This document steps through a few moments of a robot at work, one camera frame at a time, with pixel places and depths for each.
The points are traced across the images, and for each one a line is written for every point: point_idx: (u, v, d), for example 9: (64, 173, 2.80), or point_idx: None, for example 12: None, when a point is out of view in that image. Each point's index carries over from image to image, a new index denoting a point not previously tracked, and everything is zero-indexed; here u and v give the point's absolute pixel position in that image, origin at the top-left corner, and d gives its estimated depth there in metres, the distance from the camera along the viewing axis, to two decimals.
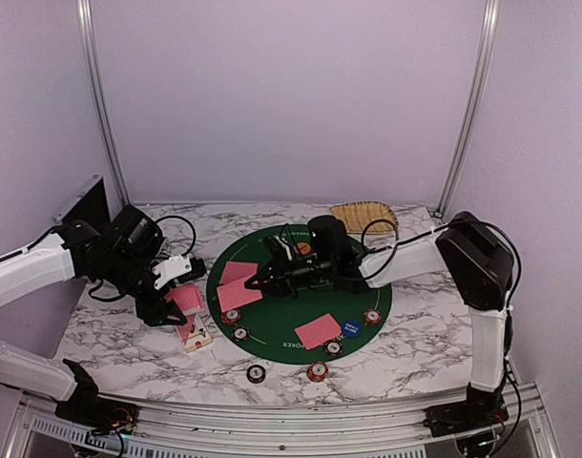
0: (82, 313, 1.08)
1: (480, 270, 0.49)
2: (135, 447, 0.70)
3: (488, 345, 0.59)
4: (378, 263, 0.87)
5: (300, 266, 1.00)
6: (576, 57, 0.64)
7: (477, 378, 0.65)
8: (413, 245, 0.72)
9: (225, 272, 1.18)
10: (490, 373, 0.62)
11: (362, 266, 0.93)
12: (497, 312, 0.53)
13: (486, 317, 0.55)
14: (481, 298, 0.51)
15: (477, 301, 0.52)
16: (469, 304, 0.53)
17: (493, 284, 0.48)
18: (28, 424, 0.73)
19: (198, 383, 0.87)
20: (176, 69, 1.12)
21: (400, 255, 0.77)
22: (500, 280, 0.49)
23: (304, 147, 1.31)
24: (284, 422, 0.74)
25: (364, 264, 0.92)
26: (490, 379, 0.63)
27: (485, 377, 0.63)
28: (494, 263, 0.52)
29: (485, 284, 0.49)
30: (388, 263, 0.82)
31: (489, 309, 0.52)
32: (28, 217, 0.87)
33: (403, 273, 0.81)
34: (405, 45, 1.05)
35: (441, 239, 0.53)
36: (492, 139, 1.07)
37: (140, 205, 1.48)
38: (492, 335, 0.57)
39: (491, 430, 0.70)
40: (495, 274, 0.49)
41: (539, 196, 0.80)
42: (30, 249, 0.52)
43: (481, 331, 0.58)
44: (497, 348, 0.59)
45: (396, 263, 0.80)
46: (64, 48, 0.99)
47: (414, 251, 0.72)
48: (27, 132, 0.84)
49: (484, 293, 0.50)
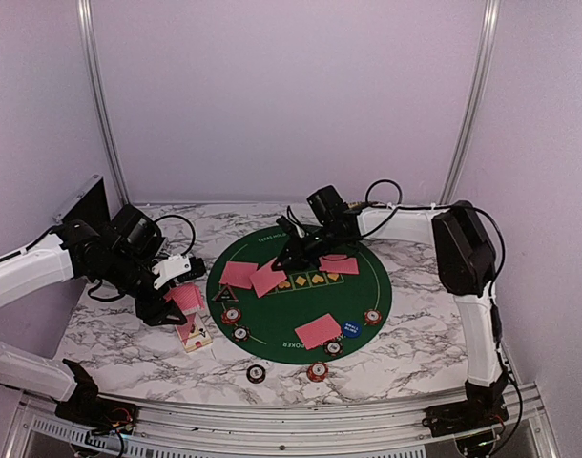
0: (82, 313, 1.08)
1: (462, 259, 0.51)
2: (135, 447, 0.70)
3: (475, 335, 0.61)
4: (374, 220, 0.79)
5: (310, 242, 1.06)
6: (577, 58, 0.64)
7: (472, 371, 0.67)
8: (412, 215, 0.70)
9: (225, 272, 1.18)
10: (484, 368, 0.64)
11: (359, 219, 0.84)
12: (477, 299, 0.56)
13: (468, 304, 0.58)
14: (457, 282, 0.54)
15: (453, 286, 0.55)
16: (445, 286, 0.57)
17: (468, 273, 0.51)
18: (28, 424, 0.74)
19: (198, 383, 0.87)
20: (176, 69, 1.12)
21: (397, 218, 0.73)
22: (478, 270, 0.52)
23: (305, 147, 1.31)
24: (284, 422, 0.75)
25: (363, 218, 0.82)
26: (484, 373, 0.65)
27: (480, 372, 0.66)
28: (476, 254, 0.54)
29: (463, 272, 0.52)
30: (384, 224, 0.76)
31: (462, 294, 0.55)
32: (28, 218, 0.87)
33: (394, 238, 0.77)
34: (405, 45, 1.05)
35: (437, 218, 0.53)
36: (493, 139, 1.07)
37: (140, 205, 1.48)
38: (477, 322, 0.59)
39: (491, 430, 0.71)
40: (474, 264, 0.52)
41: (539, 197, 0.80)
42: (28, 250, 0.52)
43: (468, 321, 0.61)
44: (485, 337, 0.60)
45: (392, 227, 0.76)
46: (63, 48, 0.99)
47: (413, 220, 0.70)
48: (26, 132, 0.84)
49: (460, 279, 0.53)
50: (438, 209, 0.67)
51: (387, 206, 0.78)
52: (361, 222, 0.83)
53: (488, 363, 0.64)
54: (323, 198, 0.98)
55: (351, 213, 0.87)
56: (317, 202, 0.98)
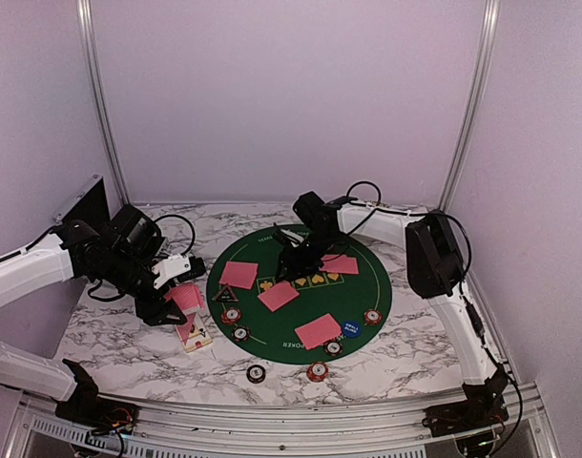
0: (82, 313, 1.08)
1: (431, 266, 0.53)
2: (135, 447, 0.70)
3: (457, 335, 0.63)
4: (353, 216, 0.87)
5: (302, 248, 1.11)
6: (577, 57, 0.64)
7: (466, 372, 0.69)
8: (389, 218, 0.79)
9: (224, 272, 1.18)
10: (476, 367, 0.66)
11: (342, 213, 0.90)
12: (446, 298, 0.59)
13: (444, 305, 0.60)
14: (425, 286, 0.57)
15: (421, 289, 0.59)
16: (414, 289, 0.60)
17: (435, 278, 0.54)
18: (28, 424, 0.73)
19: (198, 383, 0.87)
20: (176, 68, 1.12)
21: (375, 219, 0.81)
22: (444, 276, 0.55)
23: (305, 147, 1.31)
24: (284, 422, 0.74)
25: (345, 212, 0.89)
26: (476, 370, 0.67)
27: (473, 372, 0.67)
28: (444, 260, 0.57)
29: (430, 278, 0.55)
30: (362, 223, 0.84)
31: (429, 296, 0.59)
32: (28, 218, 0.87)
33: (369, 237, 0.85)
34: (405, 45, 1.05)
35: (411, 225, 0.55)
36: (493, 139, 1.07)
37: (140, 205, 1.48)
38: (458, 324, 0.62)
39: (491, 430, 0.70)
40: (440, 270, 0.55)
41: (539, 196, 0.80)
42: (28, 250, 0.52)
43: (449, 323, 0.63)
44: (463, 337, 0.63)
45: (370, 227, 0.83)
46: (64, 48, 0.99)
47: (388, 223, 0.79)
48: (26, 133, 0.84)
49: (426, 282, 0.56)
50: (411, 217, 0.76)
51: (367, 206, 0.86)
52: (341, 218, 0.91)
53: (477, 362, 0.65)
54: (304, 200, 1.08)
55: (331, 207, 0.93)
56: (301, 208, 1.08)
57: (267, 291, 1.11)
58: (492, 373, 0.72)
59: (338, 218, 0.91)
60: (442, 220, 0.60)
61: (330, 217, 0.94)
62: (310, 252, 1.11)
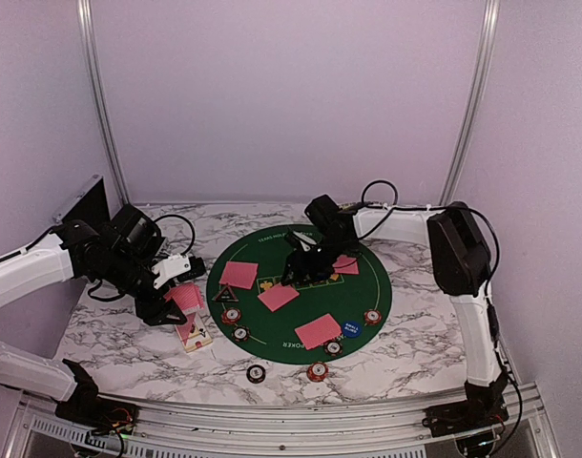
0: (82, 313, 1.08)
1: (456, 259, 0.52)
2: (135, 447, 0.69)
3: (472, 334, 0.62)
4: (372, 218, 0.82)
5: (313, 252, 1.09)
6: (576, 58, 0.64)
7: (470, 371, 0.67)
8: (408, 216, 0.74)
9: (225, 273, 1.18)
10: (483, 368, 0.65)
11: (358, 218, 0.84)
12: (473, 299, 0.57)
13: (466, 304, 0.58)
14: (453, 282, 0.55)
15: (448, 286, 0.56)
16: (439, 285, 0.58)
17: (465, 273, 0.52)
18: (28, 424, 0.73)
19: (198, 383, 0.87)
20: (176, 68, 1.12)
21: (394, 219, 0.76)
22: (472, 270, 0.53)
23: (305, 147, 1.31)
24: (284, 422, 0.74)
25: (362, 217, 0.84)
26: (483, 372, 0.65)
27: (479, 371, 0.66)
28: (472, 255, 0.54)
29: (457, 272, 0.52)
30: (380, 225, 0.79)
31: (455, 293, 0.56)
32: (28, 218, 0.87)
33: (389, 239, 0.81)
34: (405, 45, 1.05)
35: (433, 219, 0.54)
36: (493, 139, 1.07)
37: (140, 205, 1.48)
38: (475, 323, 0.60)
39: (491, 431, 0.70)
40: (468, 265, 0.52)
41: (539, 196, 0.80)
42: (28, 250, 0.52)
43: (466, 322, 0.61)
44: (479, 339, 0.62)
45: (390, 228, 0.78)
46: (64, 48, 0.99)
47: (408, 221, 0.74)
48: (26, 132, 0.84)
49: (454, 279, 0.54)
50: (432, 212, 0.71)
51: (384, 207, 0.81)
52: (357, 222, 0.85)
53: (485, 363, 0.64)
54: (318, 205, 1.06)
55: (348, 214, 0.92)
56: (314, 211, 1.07)
57: (267, 291, 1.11)
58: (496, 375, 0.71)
59: (355, 222, 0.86)
60: (466, 214, 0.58)
61: (346, 224, 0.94)
62: (321, 256, 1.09)
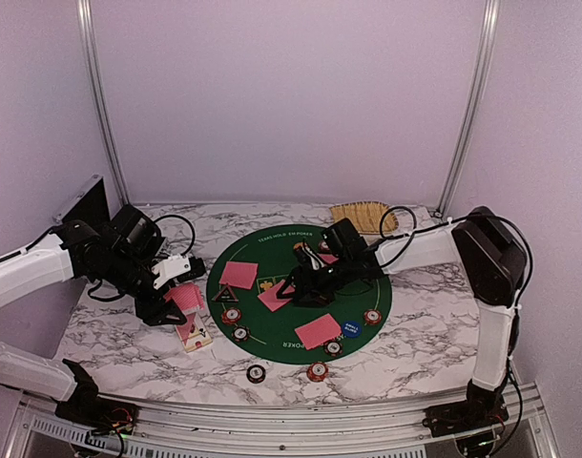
0: (82, 313, 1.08)
1: (492, 263, 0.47)
2: (135, 447, 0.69)
3: (491, 342, 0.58)
4: (394, 252, 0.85)
5: (323, 274, 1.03)
6: (577, 57, 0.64)
7: (478, 373, 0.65)
8: (429, 235, 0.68)
9: (225, 272, 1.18)
10: (492, 372, 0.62)
11: (379, 251, 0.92)
12: (506, 309, 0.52)
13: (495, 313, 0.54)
14: (492, 291, 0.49)
15: (488, 296, 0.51)
16: (477, 296, 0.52)
17: (505, 280, 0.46)
18: (28, 424, 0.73)
19: (198, 383, 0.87)
20: (175, 68, 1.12)
21: (414, 245, 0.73)
22: (513, 276, 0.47)
23: (304, 147, 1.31)
24: (284, 422, 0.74)
25: (383, 249, 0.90)
26: (490, 377, 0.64)
27: (489, 377, 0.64)
28: (508, 260, 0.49)
29: (497, 278, 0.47)
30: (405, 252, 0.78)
31: (497, 302, 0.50)
32: (28, 218, 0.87)
33: (419, 263, 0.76)
34: (405, 45, 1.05)
35: (459, 229, 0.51)
36: (492, 139, 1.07)
37: (140, 205, 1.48)
38: (499, 332, 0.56)
39: (491, 430, 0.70)
40: (508, 270, 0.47)
41: (539, 196, 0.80)
42: (28, 250, 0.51)
43: (488, 329, 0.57)
44: (502, 345, 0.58)
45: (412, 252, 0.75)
46: (63, 48, 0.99)
47: (433, 239, 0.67)
48: (26, 132, 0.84)
49: (494, 286, 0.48)
50: (456, 222, 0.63)
51: (405, 234, 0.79)
52: (381, 256, 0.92)
53: (497, 367, 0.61)
54: (340, 234, 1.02)
55: (369, 250, 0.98)
56: (334, 238, 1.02)
57: (267, 291, 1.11)
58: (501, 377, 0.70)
59: (378, 257, 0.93)
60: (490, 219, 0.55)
61: (370, 264, 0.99)
62: (332, 280, 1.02)
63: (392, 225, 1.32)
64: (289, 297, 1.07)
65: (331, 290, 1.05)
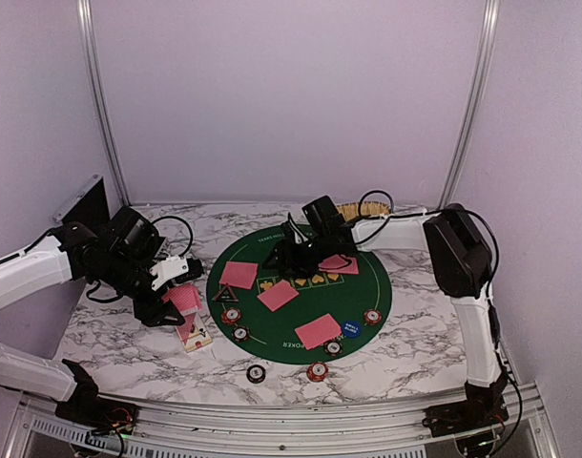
0: (82, 313, 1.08)
1: (456, 260, 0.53)
2: (135, 447, 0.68)
3: (475, 339, 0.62)
4: (367, 232, 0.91)
5: (302, 248, 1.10)
6: (578, 58, 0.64)
7: (471, 370, 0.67)
8: (406, 222, 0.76)
9: (224, 272, 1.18)
10: (484, 368, 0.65)
11: (354, 230, 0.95)
12: (475, 300, 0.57)
13: (467, 308, 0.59)
14: (454, 284, 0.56)
15: (450, 287, 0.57)
16: (442, 288, 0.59)
17: (465, 275, 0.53)
18: (28, 424, 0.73)
19: (198, 383, 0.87)
20: (175, 68, 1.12)
21: (390, 228, 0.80)
22: (473, 271, 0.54)
23: (304, 147, 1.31)
24: (284, 422, 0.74)
25: (358, 227, 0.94)
26: (485, 372, 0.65)
27: (479, 371, 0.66)
28: (472, 256, 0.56)
29: (458, 272, 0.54)
30: (377, 234, 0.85)
31: (458, 295, 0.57)
32: (28, 218, 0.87)
33: (388, 245, 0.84)
34: (405, 45, 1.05)
35: (428, 225, 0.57)
36: (493, 139, 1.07)
37: (140, 205, 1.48)
38: (476, 326, 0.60)
39: (491, 431, 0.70)
40: (469, 265, 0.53)
41: (539, 195, 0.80)
42: (26, 252, 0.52)
43: (468, 325, 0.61)
44: (485, 343, 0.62)
45: (388, 234, 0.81)
46: (63, 47, 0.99)
47: (406, 227, 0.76)
48: (25, 132, 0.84)
49: (457, 280, 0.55)
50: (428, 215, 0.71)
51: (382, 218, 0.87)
52: (355, 234, 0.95)
53: (486, 364, 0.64)
54: (319, 209, 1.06)
55: (345, 227, 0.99)
56: (313, 212, 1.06)
57: (267, 291, 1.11)
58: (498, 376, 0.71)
59: (354, 236, 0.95)
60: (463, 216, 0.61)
61: (345, 238, 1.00)
62: (309, 255, 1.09)
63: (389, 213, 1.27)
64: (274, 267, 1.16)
65: (310, 264, 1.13)
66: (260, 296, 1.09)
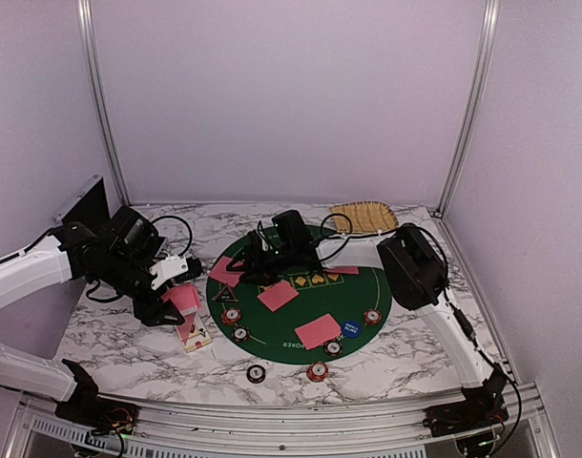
0: (82, 313, 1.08)
1: (407, 278, 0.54)
2: (135, 447, 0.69)
3: (449, 342, 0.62)
4: (330, 251, 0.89)
5: (270, 255, 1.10)
6: (576, 59, 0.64)
7: (462, 375, 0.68)
8: (363, 242, 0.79)
9: (215, 269, 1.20)
10: (469, 369, 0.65)
11: (318, 249, 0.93)
12: (433, 308, 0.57)
13: (431, 316, 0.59)
14: (408, 299, 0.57)
15: (405, 301, 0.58)
16: (398, 302, 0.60)
17: (416, 290, 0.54)
18: (28, 424, 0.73)
19: (198, 383, 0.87)
20: (175, 67, 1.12)
21: (348, 248, 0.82)
22: (425, 285, 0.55)
23: (304, 147, 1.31)
24: (284, 422, 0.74)
25: (322, 247, 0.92)
26: (473, 373, 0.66)
27: (469, 374, 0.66)
28: (424, 270, 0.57)
29: (410, 288, 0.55)
30: (338, 253, 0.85)
31: (414, 309, 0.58)
32: (28, 218, 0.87)
33: (349, 264, 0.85)
34: (405, 46, 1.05)
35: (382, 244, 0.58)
36: (493, 139, 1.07)
37: (140, 205, 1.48)
38: (446, 330, 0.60)
39: (491, 430, 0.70)
40: (421, 281, 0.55)
41: (540, 195, 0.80)
42: (26, 252, 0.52)
43: (438, 331, 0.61)
44: (459, 343, 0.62)
45: (346, 254, 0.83)
46: (63, 47, 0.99)
47: (363, 246, 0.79)
48: (26, 132, 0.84)
49: (410, 295, 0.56)
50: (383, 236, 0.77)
51: (342, 237, 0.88)
52: (320, 253, 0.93)
53: (471, 364, 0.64)
54: (288, 223, 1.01)
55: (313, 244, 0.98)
56: (282, 225, 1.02)
57: (267, 291, 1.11)
58: (489, 373, 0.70)
59: (317, 254, 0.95)
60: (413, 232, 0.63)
61: (311, 257, 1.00)
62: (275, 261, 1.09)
63: (388, 215, 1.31)
64: (239, 270, 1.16)
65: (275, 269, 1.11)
66: (261, 296, 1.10)
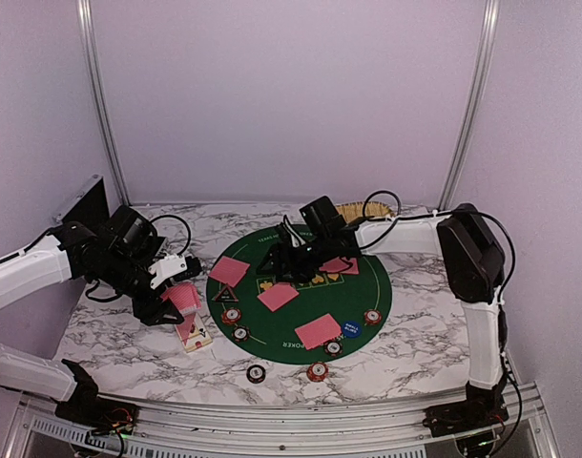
0: (82, 313, 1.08)
1: (473, 264, 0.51)
2: (135, 447, 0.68)
3: (482, 340, 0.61)
4: (373, 236, 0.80)
5: (301, 252, 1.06)
6: (576, 59, 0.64)
7: (473, 374, 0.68)
8: (417, 224, 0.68)
9: (218, 269, 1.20)
10: (488, 370, 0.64)
11: (358, 233, 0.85)
12: (487, 305, 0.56)
13: (478, 312, 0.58)
14: (467, 289, 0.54)
15: (464, 293, 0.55)
16: (455, 294, 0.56)
17: (481, 279, 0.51)
18: (28, 424, 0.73)
19: (198, 383, 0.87)
20: (175, 67, 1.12)
21: (397, 231, 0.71)
22: (489, 275, 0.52)
23: (304, 147, 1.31)
24: (284, 422, 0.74)
25: (362, 231, 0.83)
26: (487, 376, 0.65)
27: (484, 375, 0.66)
28: (486, 259, 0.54)
29: (474, 278, 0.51)
30: (384, 238, 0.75)
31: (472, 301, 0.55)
32: (28, 218, 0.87)
33: (395, 251, 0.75)
34: (405, 45, 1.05)
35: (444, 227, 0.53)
36: (492, 139, 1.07)
37: (140, 205, 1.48)
38: (484, 327, 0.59)
39: (491, 431, 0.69)
40: (485, 269, 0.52)
41: (540, 195, 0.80)
42: (26, 252, 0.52)
43: (476, 326, 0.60)
44: (491, 343, 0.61)
45: (394, 238, 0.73)
46: (64, 47, 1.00)
47: (416, 229, 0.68)
48: (25, 132, 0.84)
49: (472, 285, 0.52)
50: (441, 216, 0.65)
51: (386, 219, 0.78)
52: (360, 238, 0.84)
53: (490, 367, 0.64)
54: (319, 211, 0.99)
55: (349, 230, 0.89)
56: (312, 213, 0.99)
57: (267, 291, 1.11)
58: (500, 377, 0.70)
59: (357, 239, 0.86)
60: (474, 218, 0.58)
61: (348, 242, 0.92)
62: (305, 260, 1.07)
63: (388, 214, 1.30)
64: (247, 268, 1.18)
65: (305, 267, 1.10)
66: (264, 296, 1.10)
